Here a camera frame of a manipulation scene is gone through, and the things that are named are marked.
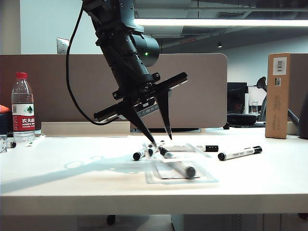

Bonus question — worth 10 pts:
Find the dark grey office chair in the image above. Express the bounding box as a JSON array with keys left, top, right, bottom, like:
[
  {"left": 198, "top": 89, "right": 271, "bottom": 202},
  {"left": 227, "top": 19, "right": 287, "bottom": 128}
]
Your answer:
[{"left": 256, "top": 77, "right": 268, "bottom": 123}]

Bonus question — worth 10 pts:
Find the brown desk partition panel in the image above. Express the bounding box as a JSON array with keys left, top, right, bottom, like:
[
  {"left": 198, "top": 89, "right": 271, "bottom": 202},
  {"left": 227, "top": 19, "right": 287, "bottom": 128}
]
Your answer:
[{"left": 0, "top": 53, "right": 229, "bottom": 129}]

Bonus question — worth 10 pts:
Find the metal wall plate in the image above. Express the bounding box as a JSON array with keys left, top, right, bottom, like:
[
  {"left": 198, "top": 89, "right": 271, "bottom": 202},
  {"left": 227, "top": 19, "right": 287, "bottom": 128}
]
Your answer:
[{"left": 56, "top": 37, "right": 70, "bottom": 54}]

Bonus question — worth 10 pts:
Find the long ceiling light strip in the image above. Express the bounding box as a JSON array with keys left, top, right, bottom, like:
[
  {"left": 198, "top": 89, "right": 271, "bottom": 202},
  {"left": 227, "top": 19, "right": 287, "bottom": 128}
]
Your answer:
[{"left": 133, "top": 18, "right": 308, "bottom": 27}]

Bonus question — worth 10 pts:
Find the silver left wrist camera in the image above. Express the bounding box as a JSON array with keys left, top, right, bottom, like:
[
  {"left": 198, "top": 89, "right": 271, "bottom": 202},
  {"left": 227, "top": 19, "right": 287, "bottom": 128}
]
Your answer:
[{"left": 133, "top": 101, "right": 160, "bottom": 119}]

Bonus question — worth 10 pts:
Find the tall brown cardboard box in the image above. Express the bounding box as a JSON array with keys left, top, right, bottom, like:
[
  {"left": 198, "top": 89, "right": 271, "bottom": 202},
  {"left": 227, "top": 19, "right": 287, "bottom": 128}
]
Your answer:
[{"left": 265, "top": 53, "right": 291, "bottom": 140}]

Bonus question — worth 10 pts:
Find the dark blue box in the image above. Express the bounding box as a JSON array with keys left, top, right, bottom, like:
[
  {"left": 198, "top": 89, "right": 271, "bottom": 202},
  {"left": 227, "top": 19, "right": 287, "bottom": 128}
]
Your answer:
[{"left": 0, "top": 112, "right": 14, "bottom": 135}]

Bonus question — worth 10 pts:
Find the red label water bottle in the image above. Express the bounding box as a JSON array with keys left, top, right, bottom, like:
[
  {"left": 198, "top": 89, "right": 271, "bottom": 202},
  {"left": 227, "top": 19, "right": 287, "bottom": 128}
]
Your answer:
[{"left": 11, "top": 72, "right": 36, "bottom": 142}]

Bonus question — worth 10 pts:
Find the black capped white marker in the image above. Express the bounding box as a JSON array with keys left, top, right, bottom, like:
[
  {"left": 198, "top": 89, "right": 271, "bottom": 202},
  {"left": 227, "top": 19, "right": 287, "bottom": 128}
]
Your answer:
[
  {"left": 132, "top": 147, "right": 148, "bottom": 161},
  {"left": 148, "top": 143, "right": 159, "bottom": 156},
  {"left": 218, "top": 145, "right": 263, "bottom": 161},
  {"left": 160, "top": 148, "right": 197, "bottom": 179},
  {"left": 196, "top": 144, "right": 219, "bottom": 153}
]

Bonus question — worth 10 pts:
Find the beige cable tray flap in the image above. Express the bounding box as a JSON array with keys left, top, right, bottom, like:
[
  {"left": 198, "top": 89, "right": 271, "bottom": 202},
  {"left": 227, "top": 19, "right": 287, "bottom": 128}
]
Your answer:
[{"left": 41, "top": 121, "right": 130, "bottom": 137}]

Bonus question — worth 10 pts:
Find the black oval pouch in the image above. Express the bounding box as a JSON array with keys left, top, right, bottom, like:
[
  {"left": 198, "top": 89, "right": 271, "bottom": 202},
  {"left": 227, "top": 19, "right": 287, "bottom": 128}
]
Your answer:
[{"left": 227, "top": 114, "right": 258, "bottom": 126}]

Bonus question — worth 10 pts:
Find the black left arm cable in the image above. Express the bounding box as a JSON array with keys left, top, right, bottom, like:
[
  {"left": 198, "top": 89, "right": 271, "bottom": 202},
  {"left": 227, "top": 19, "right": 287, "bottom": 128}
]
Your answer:
[{"left": 65, "top": 4, "right": 121, "bottom": 126}]

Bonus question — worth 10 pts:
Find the black computer monitor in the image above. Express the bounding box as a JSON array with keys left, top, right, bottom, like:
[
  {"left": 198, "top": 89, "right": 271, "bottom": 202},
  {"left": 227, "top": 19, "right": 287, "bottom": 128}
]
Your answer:
[{"left": 227, "top": 82, "right": 248, "bottom": 114}]

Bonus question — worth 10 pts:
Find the clear plastic packaging box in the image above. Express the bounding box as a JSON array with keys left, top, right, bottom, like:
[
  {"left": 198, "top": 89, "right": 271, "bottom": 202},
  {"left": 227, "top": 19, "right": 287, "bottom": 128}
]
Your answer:
[{"left": 143, "top": 141, "right": 219, "bottom": 185}]

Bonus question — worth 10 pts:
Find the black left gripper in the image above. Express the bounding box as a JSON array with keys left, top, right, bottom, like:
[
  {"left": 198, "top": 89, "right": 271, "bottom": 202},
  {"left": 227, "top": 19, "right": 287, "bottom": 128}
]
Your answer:
[{"left": 93, "top": 72, "right": 188, "bottom": 148}]

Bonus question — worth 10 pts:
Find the white framed monitor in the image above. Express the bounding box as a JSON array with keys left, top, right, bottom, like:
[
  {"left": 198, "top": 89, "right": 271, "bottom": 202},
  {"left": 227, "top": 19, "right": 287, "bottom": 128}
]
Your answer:
[{"left": 244, "top": 86, "right": 268, "bottom": 114}]

